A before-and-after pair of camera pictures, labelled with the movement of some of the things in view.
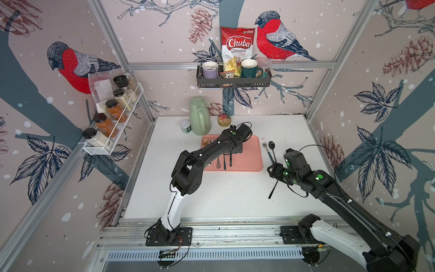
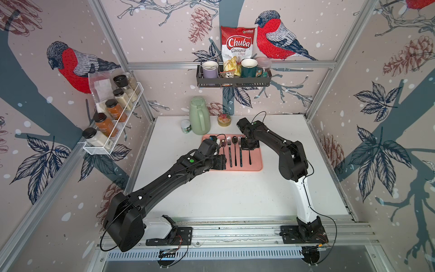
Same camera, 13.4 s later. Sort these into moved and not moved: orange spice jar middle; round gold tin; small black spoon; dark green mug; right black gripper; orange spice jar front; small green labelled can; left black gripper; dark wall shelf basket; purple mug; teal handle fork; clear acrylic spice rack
Moved: left black gripper; right black gripper; small black spoon; teal handle fork
Not moved: dark green mug; clear acrylic spice rack; purple mug; orange spice jar middle; dark wall shelf basket; orange spice jar front; small green labelled can; round gold tin
